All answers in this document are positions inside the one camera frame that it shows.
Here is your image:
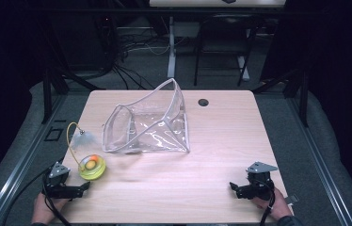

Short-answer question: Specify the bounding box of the person's left hand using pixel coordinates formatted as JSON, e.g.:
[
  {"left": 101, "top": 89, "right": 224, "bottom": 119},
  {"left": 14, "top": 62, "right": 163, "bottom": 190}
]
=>
[{"left": 31, "top": 191, "right": 69, "bottom": 226}]

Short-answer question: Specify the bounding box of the person's right hand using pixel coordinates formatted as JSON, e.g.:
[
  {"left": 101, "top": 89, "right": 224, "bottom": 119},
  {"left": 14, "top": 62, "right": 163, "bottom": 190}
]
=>
[{"left": 251, "top": 186, "right": 293, "bottom": 221}]

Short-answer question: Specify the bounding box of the grey metal tab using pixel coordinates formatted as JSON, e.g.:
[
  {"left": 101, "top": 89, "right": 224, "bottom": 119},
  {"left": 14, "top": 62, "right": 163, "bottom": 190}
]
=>
[{"left": 284, "top": 194, "right": 299, "bottom": 205}]

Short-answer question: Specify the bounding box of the aluminium floor rail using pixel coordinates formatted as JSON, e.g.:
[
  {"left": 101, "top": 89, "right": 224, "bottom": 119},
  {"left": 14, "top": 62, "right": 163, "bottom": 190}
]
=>
[
  {"left": 285, "top": 96, "right": 352, "bottom": 226},
  {"left": 0, "top": 93, "right": 69, "bottom": 226}
]

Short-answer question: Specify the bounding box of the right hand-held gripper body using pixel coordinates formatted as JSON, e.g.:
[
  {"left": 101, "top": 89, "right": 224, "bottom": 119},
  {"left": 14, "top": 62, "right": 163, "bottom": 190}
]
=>
[{"left": 238, "top": 161, "right": 280, "bottom": 202}]

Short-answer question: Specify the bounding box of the white table top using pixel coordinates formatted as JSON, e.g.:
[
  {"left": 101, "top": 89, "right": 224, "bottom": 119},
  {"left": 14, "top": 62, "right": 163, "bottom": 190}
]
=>
[{"left": 149, "top": 0, "right": 287, "bottom": 8}]

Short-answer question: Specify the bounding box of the clear plastic zipper bag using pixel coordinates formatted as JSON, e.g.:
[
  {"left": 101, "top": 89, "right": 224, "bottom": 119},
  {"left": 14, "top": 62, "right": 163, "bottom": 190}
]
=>
[{"left": 101, "top": 77, "right": 191, "bottom": 155}]

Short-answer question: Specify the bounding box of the black cable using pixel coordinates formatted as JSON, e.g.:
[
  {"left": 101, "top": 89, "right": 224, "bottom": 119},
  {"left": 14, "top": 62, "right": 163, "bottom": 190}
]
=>
[
  {"left": 43, "top": 187, "right": 72, "bottom": 226},
  {"left": 259, "top": 180, "right": 276, "bottom": 226},
  {"left": 0, "top": 168, "right": 54, "bottom": 226}
]

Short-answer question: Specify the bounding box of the yellow cat toy with feather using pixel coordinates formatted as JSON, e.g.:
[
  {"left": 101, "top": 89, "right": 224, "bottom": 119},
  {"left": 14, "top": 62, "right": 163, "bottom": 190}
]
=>
[{"left": 66, "top": 121, "right": 107, "bottom": 182}]

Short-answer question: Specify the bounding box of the black metal frame post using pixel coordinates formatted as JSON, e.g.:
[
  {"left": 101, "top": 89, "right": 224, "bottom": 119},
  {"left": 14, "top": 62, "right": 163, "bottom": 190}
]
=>
[
  {"left": 40, "top": 67, "right": 54, "bottom": 125},
  {"left": 298, "top": 70, "right": 311, "bottom": 128}
]

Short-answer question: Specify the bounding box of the white table leg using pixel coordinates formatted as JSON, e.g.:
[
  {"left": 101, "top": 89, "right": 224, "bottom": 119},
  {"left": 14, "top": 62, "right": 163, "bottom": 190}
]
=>
[{"left": 167, "top": 15, "right": 177, "bottom": 79}]

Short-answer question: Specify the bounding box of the bundle of floor cables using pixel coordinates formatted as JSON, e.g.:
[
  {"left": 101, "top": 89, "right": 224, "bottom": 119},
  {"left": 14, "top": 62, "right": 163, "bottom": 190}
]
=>
[{"left": 95, "top": 18, "right": 178, "bottom": 91}]

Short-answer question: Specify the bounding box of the black metal chair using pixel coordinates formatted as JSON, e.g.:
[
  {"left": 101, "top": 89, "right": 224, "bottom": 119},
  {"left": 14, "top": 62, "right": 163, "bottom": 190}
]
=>
[{"left": 193, "top": 13, "right": 258, "bottom": 88}]

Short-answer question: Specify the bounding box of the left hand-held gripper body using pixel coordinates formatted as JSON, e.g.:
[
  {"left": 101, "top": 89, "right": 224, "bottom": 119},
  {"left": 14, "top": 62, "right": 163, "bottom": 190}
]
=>
[{"left": 41, "top": 161, "right": 78, "bottom": 200}]

